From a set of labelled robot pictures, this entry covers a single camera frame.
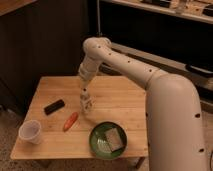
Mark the orange carrot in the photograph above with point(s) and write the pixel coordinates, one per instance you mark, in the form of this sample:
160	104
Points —
70	121

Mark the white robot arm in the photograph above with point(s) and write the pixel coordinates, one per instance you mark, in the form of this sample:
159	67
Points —
175	134

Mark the white plastic cup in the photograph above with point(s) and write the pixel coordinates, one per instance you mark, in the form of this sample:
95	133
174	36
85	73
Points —
31	131

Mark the dark wooden cabinet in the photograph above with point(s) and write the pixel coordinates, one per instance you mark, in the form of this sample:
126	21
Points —
40	39

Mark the green bowl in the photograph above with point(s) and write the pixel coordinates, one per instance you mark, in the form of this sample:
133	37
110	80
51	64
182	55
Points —
98	143

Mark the black rectangular block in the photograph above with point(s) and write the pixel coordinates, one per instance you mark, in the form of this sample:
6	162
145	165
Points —
54	107

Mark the wooden table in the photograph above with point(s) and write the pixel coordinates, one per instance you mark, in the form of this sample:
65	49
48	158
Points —
114	98

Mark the metal shelf rack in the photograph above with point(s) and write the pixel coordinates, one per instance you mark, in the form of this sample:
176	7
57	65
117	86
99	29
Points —
175	44

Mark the tan sponge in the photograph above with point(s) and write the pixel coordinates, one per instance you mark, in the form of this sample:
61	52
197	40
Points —
113	139

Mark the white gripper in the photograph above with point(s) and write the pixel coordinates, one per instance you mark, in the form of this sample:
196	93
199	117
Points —
87	71

